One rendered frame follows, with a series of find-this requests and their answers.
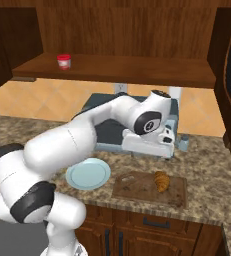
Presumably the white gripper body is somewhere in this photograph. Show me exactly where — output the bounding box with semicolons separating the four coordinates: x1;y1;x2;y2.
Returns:
121;128;176;160

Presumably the golden brown croissant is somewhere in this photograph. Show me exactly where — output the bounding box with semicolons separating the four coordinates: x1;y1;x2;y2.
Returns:
153;170;171;194

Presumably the brown wooden cutting board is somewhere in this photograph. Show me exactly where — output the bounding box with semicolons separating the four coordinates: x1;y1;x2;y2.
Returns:
111;170;189;210

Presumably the red lidded jam jar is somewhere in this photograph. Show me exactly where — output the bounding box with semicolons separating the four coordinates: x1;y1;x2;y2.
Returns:
56;53;72;71

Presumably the small blue grey shaker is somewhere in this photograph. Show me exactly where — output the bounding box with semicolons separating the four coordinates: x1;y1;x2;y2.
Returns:
179;133;191;153

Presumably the light blue plate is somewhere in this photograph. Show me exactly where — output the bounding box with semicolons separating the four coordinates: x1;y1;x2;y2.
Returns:
65;157;112;192

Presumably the brown wooden drawer front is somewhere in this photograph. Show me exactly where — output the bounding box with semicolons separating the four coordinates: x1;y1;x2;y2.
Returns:
139;211;203;240

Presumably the brown wooden cupboard door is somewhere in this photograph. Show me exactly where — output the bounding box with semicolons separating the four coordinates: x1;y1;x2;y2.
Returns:
74;225;117;256
115;227;197;256

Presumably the grey dishwasher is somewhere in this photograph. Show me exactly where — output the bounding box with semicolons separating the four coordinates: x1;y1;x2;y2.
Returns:
0;187;50;256

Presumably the white wall socket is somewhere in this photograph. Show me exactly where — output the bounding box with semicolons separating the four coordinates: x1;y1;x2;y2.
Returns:
114;82;129;95

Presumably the dark drawer handle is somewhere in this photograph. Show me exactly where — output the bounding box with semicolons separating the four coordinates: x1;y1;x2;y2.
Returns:
142;216;172;230

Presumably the dark cupboard door handle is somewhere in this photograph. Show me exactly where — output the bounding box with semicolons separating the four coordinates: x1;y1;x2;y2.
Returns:
117;231;124;256
104;228;112;256

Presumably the brown wooden open wall cabinet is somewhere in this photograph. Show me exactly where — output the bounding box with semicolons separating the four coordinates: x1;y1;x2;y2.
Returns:
0;0;231;90

